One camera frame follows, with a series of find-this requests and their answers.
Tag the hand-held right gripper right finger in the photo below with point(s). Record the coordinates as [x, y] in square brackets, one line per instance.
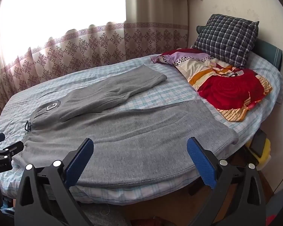
[201, 162]

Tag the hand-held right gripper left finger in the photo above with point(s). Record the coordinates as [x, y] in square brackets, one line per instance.
[79, 162]

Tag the black flat device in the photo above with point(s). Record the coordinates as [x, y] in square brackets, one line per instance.
[258, 143]

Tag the yellow object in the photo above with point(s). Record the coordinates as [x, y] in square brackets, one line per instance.
[265, 155]

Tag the red floral patchwork quilt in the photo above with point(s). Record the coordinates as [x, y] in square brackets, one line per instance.
[231, 89]

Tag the bed with plaid sheet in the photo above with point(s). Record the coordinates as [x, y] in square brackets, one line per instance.
[160, 94]

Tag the brown patterned curtain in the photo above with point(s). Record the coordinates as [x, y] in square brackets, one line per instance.
[85, 49]

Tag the dark plaid pillow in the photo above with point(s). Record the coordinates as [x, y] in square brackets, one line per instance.
[226, 40]

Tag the dark green pillow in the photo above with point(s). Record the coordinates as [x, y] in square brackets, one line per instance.
[268, 51]

